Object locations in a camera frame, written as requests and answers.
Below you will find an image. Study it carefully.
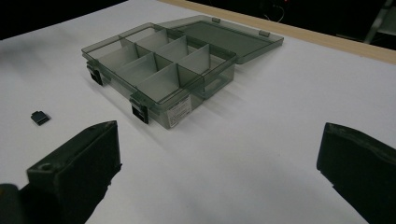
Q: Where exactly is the small grey plastic divider piece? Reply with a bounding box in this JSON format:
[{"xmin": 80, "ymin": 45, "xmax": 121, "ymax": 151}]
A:
[{"xmin": 30, "ymin": 110, "xmax": 51, "ymax": 127}]

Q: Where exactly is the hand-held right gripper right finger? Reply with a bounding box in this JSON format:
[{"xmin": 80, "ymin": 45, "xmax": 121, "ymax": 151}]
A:
[{"xmin": 316, "ymin": 122, "xmax": 396, "ymax": 224}]

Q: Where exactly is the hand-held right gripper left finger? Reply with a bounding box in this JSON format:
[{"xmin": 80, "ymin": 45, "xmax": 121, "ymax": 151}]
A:
[{"xmin": 25, "ymin": 120, "xmax": 123, "ymax": 224}]

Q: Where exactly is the metal stand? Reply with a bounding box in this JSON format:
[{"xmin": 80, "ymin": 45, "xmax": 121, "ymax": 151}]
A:
[{"xmin": 362, "ymin": 0, "xmax": 396, "ymax": 45}]

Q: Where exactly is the transparent grey compartment storage box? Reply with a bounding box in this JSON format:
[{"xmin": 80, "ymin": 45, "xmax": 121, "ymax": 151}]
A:
[{"xmin": 81, "ymin": 14, "xmax": 285, "ymax": 131}]

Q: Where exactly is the thin cable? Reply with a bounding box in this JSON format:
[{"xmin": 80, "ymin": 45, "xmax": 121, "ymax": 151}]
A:
[{"xmin": 262, "ymin": 4, "xmax": 286, "ymax": 24}]

